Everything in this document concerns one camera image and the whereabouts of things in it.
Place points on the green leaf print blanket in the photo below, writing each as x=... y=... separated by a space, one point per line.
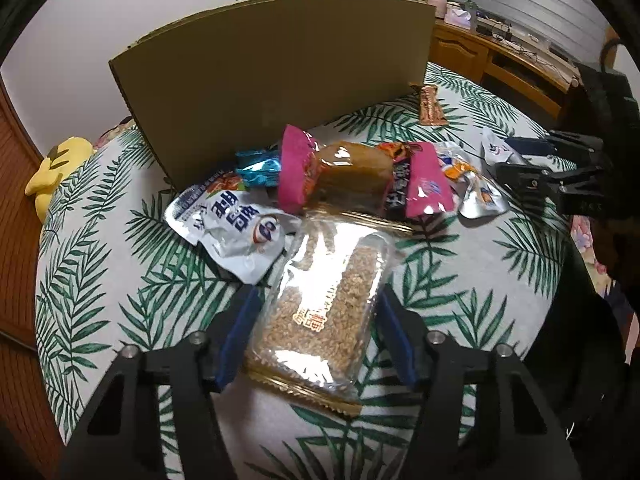
x=125 y=270

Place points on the clear grain bar packet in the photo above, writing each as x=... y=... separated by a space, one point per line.
x=315 y=320

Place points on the white blue-lettered snack packet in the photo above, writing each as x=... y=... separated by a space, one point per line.
x=456 y=162

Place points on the pink tissue box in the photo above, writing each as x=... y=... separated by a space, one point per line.
x=457 y=17

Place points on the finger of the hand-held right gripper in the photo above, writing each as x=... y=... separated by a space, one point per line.
x=530 y=145
x=525 y=182

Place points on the copper foil snack bar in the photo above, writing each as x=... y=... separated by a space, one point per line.
x=431 y=105

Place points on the pink kettle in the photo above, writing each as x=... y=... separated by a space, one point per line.
x=440 y=2

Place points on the teal foil snack packet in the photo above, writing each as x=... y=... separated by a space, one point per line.
x=257 y=167

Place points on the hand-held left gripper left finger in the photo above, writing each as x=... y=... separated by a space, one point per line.
x=241 y=330

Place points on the pink brown cake packet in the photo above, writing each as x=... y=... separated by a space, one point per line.
x=350 y=170

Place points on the silver pouch with orange print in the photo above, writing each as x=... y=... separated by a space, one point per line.
x=484 y=197

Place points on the yellow plush toy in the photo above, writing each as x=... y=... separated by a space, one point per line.
x=55 y=170

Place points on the long wooden cabinet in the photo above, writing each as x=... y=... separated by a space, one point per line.
x=480 y=55

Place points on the white pouch with blue print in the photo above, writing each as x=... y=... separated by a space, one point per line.
x=230 y=230

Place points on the brown cardboard box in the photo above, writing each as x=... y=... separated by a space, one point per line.
x=270 y=75

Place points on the wooden louvered wardrobe door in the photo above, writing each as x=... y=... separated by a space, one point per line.
x=20 y=270

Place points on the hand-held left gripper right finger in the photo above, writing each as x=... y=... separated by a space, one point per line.
x=400 y=342

